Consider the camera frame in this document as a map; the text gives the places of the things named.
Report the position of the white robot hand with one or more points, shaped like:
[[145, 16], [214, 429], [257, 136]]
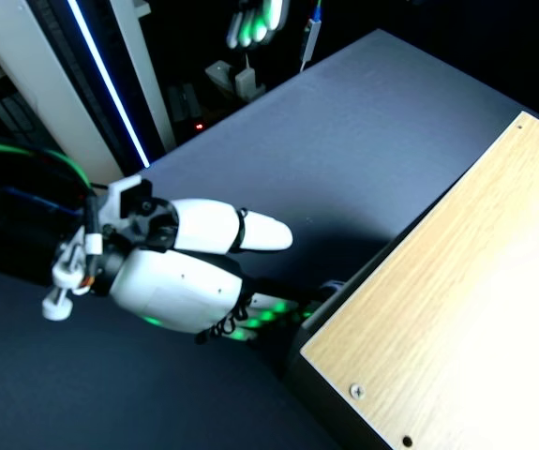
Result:
[[175, 290], [257, 23]]

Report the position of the wooden top cabinet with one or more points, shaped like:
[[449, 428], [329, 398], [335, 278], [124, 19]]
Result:
[[438, 304]]

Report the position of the white upright block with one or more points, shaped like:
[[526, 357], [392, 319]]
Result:
[[246, 82]]

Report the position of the black power strip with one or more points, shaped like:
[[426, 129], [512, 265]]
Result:
[[182, 105]]

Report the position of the grey table cloth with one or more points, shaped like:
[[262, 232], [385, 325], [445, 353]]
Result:
[[297, 140]]

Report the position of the bright LED light strip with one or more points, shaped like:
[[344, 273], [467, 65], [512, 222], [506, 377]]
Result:
[[109, 84]]

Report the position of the grey angled bracket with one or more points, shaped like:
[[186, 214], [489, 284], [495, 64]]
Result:
[[220, 74]]

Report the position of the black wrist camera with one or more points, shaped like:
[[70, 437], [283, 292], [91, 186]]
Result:
[[135, 199]]

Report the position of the slim white frame post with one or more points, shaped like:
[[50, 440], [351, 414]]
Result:
[[147, 70]]

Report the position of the wide white frame post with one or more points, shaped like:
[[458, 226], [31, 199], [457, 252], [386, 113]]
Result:
[[39, 94]]

